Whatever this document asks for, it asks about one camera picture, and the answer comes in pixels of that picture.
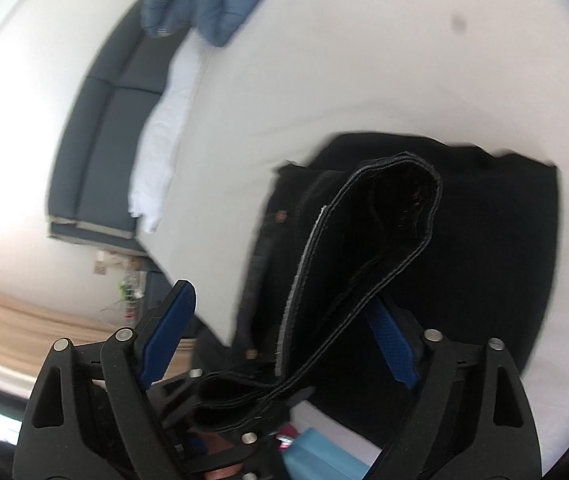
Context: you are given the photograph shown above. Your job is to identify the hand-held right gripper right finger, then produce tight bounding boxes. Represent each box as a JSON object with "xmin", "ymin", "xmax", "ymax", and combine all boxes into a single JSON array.
[{"xmin": 365, "ymin": 305, "xmax": 543, "ymax": 480}]

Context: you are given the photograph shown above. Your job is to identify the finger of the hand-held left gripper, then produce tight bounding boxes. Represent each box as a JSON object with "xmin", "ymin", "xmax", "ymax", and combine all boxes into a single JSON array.
[
  {"xmin": 157, "ymin": 368, "xmax": 206, "ymax": 427},
  {"xmin": 183, "ymin": 427, "xmax": 291, "ymax": 480}
]

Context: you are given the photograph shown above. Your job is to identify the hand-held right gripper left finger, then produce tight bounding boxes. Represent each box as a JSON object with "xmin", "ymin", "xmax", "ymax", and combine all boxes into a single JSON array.
[{"xmin": 13, "ymin": 280, "xmax": 198, "ymax": 480}]

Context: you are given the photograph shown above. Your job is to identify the black pants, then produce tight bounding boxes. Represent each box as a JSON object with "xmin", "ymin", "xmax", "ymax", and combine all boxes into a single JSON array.
[{"xmin": 192, "ymin": 131, "xmax": 563, "ymax": 480}]

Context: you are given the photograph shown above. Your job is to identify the light blue object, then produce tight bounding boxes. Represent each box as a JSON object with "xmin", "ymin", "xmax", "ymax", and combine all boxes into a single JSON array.
[{"xmin": 283, "ymin": 427, "xmax": 371, "ymax": 480}]

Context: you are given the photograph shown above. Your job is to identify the small green plant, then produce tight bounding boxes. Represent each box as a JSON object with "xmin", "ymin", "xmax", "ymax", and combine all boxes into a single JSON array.
[{"xmin": 116, "ymin": 271, "xmax": 146, "ymax": 307}]

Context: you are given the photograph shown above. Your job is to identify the white crumpled bedding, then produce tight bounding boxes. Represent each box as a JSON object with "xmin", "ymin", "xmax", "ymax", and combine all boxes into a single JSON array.
[{"xmin": 127, "ymin": 34, "xmax": 211, "ymax": 235}]

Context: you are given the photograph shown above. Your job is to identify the grey padded headboard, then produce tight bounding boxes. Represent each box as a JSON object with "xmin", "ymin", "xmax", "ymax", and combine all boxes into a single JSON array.
[{"xmin": 47, "ymin": 0, "xmax": 188, "ymax": 252}]

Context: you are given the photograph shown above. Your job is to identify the bed with white sheet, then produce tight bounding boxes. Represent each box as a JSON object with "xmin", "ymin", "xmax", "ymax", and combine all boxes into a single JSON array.
[{"xmin": 129, "ymin": 0, "xmax": 569, "ymax": 480}]

